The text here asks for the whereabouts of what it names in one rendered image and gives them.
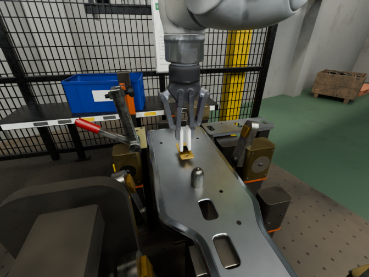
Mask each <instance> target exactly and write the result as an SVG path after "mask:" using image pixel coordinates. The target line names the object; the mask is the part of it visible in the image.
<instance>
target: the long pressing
mask: <svg viewBox="0 0 369 277"><path fill-rule="evenodd" d="M146 137H147V144H148V151H149V159H150V166H151V170H152V178H153V185H154V192H155V200H156V207H157V211H158V218H159V221H160V223H161V225H162V226H163V227H164V228H166V229H168V230H170V231H171V232H173V233H174V234H176V235H178V236H180V237H182V238H183V239H185V240H187V241H189V242H190V243H192V244H193V245H194V246H195V247H196V249H197V250H198V252H199V254H200V257H201V260H202V263H203V267H204V270H205V273H206V277H298V276H297V274H296V272H295V271H294V269H293V268H292V267H291V265H290V264H289V262H288V261H287V260H286V258H285V256H284V255H283V253H282V252H281V251H280V249H279V248H278V246H277V245H276V243H275V242H274V240H273V239H272V237H271V236H270V235H269V233H268V232H267V230H266V228H265V226H264V223H263V219H262V215H261V211H260V206H259V203H258V200H257V199H256V198H255V196H254V195H253V194H252V192H251V191H250V190H249V188H248V187H247V185H246V184H245V183H244V182H243V180H242V179H241V178H240V176H239V175H238V174H237V172H236V171H235V170H234V169H233V167H232V166H231V165H230V163H229V162H228V160H227V159H226V158H225V156H224V155H223V154H222V153H221V151H220V150H219V149H218V147H217V146H216V145H215V144H214V142H213V141H212V139H211V138H210V137H209V135H208V134H207V133H206V132H205V130H204V129H203V128H202V127H200V126H196V127H195V130H194V138H192V139H191V151H192V153H193V155H194V158H190V159H181V157H180V155H179V152H178V150H177V147H176V144H177V143H178V140H176V138H175V130H174V129H172V130H171V129H170V128H167V129H157V130H149V131H147V133H146ZM197 138H199V139H197ZM161 142H162V144H160V143H161ZM195 167H200V168H202V170H203V172H204V186H203V187H202V188H199V189H195V188H193V187H192V186H191V172H192V170H193V169H194V168H195ZM220 190H222V191H223V193H220V192H219V191H220ZM202 201H210V202H212V204H213V206H214V208H215V210H216V212H217V215H218V217H217V219H213V220H206V219H204V217H203V214H202V211H201V209H200V206H199V203H200V202H202ZM237 221H240V222H241V223H242V224H241V225H238V224H237ZM222 235H225V236H227V237H228V238H229V240H230V242H231V244H232V246H233V248H234V250H235V253H236V255H237V257H238V259H239V261H240V264H239V266H238V267H235V268H232V269H226V268H225V267H224V266H223V265H222V262H221V259H220V257H219V254H218V252H217V249H216V247H215V244H214V238H216V237H218V236H222Z"/></svg>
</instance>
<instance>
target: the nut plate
mask: <svg viewBox="0 0 369 277"><path fill-rule="evenodd" d="M176 147H177V150H178V152H179V155H180V157H181V159H190V158H194V155H193V153H192V151H191V150H190V151H189V150H188V148H187V146H186V142H183V152H180V149H179V147H178V143H177V144H176ZM186 156H188V157H186Z"/></svg>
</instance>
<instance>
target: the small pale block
mask: <svg viewBox="0 0 369 277"><path fill-rule="evenodd" d="M135 131H136V134H137V135H138V136H139V137H140V141H141V143H140V145H141V152H140V154H141V161H142V168H143V177H144V184H143V188H144V195H145V200H146V206H147V213H150V212H155V208H154V203H153V199H152V190H151V185H150V176H149V168H148V159H147V150H146V149H147V140H146V131H145V127H139V128H135Z"/></svg>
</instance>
